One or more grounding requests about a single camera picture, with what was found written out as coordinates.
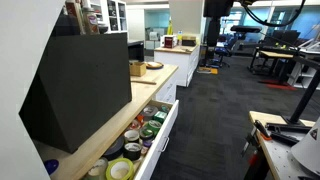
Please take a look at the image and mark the silver drawer handle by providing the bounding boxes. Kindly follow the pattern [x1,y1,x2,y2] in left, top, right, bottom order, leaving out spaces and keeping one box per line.
[159,135,170,153]

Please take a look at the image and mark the white cabinet drawer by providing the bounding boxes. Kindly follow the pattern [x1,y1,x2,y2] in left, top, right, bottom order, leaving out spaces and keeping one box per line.
[81,99,180,180]

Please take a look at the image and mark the white cabinet wooden countertop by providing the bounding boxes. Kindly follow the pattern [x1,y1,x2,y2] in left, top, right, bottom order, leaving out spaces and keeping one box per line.
[33,63,180,180]

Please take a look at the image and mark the white island cabinet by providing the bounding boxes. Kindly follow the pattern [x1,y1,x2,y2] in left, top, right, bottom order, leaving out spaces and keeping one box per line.
[153,44,201,88]

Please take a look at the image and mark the wooden stick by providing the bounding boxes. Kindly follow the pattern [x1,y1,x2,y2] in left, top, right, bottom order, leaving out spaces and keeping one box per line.
[130,78,158,86]

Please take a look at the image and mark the round brown plate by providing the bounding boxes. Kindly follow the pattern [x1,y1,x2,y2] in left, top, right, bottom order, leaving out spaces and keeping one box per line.
[145,61,165,70]

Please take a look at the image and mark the small green box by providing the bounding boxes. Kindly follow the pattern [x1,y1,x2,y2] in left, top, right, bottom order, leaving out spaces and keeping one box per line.
[153,110,168,124]

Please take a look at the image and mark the small cardboard box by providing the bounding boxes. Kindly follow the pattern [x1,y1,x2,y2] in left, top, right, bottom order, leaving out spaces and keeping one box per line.
[129,60,148,78]

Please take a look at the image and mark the bright green tape roll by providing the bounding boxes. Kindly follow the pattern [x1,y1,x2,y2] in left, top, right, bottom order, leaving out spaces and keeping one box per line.
[146,119,163,135]

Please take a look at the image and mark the red clear tape roll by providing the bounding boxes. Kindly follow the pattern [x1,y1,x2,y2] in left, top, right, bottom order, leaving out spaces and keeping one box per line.
[128,119,143,131]

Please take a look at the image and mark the black box appliance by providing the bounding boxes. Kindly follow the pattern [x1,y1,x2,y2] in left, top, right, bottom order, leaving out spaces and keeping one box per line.
[127,40,145,63]

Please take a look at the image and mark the dark green tape roll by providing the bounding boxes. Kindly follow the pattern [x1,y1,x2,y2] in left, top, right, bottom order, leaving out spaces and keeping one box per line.
[138,127,155,141]

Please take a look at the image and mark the red box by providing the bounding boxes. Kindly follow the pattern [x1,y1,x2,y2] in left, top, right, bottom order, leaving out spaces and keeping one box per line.
[163,34,178,50]

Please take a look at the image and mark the yellow floor item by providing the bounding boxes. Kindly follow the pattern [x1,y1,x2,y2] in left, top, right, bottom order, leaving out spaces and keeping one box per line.
[198,66,219,76]

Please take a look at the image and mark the white desktop machine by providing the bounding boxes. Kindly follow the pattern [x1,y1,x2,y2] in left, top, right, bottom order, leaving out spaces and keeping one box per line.
[148,31,161,42]

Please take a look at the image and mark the dark brown box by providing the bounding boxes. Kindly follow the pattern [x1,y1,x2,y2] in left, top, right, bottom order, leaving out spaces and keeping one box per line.
[181,34,198,47]

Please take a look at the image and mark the cream white tape roll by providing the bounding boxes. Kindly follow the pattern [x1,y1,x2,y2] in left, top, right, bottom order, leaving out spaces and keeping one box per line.
[123,129,141,144]

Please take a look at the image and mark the black tape roll white core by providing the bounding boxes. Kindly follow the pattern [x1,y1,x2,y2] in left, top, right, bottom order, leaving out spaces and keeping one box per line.
[122,142,143,162]

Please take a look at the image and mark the blue office chair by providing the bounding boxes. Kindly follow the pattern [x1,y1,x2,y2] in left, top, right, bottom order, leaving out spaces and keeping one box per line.
[213,34,238,68]

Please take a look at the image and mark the large black tape roll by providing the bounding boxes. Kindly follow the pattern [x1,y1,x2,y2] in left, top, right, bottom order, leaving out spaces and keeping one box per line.
[102,135,126,162]

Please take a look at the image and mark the black metal tool chest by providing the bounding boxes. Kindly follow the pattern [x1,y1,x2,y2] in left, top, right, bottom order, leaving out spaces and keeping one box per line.
[18,32,133,154]

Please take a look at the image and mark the black vertical pole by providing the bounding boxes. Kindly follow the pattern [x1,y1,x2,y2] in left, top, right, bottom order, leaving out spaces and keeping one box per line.
[203,0,235,48]

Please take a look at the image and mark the white glass door shelf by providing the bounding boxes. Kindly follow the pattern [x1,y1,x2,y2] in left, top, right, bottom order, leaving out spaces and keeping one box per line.
[89,0,129,34]

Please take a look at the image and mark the pale translucent tape roll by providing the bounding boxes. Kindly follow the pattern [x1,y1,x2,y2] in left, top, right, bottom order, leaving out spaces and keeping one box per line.
[83,157,110,180]

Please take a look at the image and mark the yellow green tape roll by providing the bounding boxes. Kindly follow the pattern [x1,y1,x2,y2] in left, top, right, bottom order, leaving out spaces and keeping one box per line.
[105,157,135,180]

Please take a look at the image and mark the white capped bottle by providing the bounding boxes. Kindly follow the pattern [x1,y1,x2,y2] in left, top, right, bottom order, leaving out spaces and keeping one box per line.
[81,0,101,36]

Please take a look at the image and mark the black flat lamp head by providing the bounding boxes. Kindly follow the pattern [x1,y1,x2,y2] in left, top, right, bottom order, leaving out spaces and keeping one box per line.
[229,24,263,34]

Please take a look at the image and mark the black round item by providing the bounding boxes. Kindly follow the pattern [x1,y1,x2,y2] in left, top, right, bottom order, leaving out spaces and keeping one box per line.
[54,13,81,37]

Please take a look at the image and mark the black desk wooden top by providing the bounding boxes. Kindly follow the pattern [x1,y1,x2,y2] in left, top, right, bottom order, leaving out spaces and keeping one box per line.
[249,46,301,76]

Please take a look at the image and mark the red floor mat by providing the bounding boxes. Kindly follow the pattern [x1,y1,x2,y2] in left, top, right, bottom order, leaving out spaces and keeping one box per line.
[258,79,298,92]

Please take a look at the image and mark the blue round lid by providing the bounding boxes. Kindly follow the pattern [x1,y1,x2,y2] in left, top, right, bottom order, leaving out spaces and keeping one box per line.
[43,158,60,176]

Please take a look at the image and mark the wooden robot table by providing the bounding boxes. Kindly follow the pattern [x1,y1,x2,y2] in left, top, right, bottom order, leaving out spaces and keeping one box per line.
[248,110,320,180]

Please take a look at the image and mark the white open shelf unit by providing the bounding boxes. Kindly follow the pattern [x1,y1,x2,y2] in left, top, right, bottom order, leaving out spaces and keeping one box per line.
[287,39,320,90]

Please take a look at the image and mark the large grey duct tape roll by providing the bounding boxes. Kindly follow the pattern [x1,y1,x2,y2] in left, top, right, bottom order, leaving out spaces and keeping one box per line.
[141,104,160,121]

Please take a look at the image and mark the black clamp orange handle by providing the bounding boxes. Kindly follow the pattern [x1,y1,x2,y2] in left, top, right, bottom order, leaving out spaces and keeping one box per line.
[253,119,274,142]

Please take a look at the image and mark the black hanging cable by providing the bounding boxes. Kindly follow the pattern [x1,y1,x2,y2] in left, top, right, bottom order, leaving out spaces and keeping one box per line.
[239,0,308,28]

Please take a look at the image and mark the black metal bracket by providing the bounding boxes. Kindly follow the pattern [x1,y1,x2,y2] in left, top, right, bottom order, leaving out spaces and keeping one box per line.
[269,131,300,147]
[265,122,313,135]

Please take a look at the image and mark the black camera stand pole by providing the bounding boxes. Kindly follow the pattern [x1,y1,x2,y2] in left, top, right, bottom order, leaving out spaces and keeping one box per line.
[283,56,320,127]

